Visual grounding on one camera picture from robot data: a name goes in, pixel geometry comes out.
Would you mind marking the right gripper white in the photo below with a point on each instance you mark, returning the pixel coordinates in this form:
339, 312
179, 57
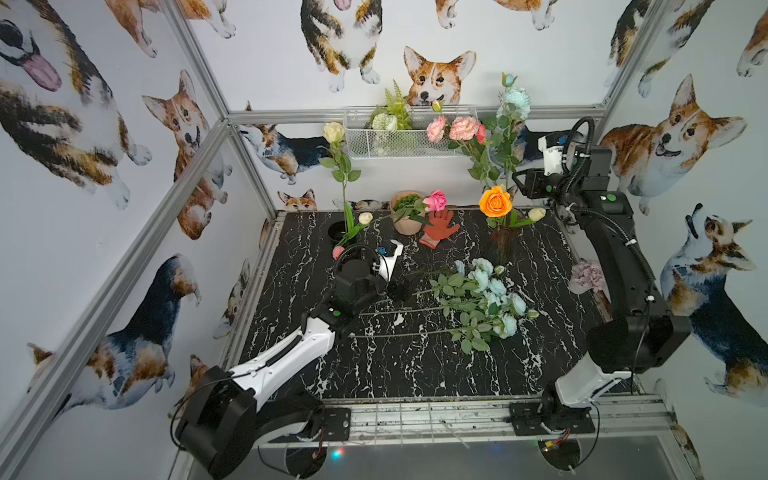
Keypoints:
537, 185

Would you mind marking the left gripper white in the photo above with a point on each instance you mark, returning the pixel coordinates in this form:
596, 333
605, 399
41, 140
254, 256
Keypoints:
391, 285

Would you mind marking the tall blue rose stem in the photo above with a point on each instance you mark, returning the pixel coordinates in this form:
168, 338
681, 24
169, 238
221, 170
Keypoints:
511, 115

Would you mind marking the small blue carnation stem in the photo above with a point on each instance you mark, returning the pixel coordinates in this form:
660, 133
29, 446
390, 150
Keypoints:
447, 270

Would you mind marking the magenta pink rose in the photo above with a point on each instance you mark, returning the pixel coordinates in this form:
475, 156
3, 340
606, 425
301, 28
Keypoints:
435, 201

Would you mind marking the blue and yellow rose spray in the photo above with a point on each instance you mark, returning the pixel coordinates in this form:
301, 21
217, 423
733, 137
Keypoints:
483, 278

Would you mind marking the blue rose spray from bouquet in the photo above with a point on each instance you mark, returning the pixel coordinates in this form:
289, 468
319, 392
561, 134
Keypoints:
472, 325

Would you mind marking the light blue rose spray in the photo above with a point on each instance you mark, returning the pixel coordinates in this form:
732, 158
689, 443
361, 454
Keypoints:
466, 298

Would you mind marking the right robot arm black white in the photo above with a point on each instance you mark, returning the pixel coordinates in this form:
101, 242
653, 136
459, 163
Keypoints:
643, 332

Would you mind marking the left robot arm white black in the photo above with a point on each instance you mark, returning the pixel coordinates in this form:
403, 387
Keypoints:
230, 412

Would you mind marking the white tulip left vase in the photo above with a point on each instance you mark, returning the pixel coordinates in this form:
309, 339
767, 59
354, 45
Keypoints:
360, 222

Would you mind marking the white tulip vase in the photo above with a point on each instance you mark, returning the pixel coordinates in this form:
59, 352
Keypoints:
533, 215
360, 222

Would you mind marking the black left vase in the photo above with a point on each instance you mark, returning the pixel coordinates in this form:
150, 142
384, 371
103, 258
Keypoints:
340, 237

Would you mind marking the white tulip right vase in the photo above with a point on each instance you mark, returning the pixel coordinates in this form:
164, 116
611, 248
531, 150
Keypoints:
533, 215

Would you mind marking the dark glass right vase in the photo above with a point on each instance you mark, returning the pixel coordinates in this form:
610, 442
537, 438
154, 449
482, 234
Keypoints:
502, 242

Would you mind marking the terracotta pot green plant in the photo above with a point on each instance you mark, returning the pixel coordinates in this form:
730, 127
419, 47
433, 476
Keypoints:
404, 227

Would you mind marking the red rubber glove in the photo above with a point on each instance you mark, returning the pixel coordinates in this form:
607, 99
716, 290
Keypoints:
440, 227

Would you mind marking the orange rose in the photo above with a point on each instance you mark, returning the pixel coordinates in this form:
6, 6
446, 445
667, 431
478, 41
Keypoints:
496, 202

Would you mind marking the mauve hydrangea flower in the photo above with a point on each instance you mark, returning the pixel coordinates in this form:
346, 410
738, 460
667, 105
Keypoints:
586, 276

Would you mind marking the yellow rose stem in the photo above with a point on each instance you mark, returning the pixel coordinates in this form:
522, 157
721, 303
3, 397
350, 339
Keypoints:
340, 164

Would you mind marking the green fern in basket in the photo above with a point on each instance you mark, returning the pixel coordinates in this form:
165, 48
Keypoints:
394, 115

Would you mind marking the white wire mesh basket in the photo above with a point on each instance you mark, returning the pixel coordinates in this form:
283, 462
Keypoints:
364, 142

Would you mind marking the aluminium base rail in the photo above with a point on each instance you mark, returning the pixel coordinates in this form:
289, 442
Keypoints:
472, 420

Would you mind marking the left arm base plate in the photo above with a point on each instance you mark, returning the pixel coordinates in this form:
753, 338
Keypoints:
332, 424

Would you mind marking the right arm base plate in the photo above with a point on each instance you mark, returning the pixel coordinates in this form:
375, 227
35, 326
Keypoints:
533, 419

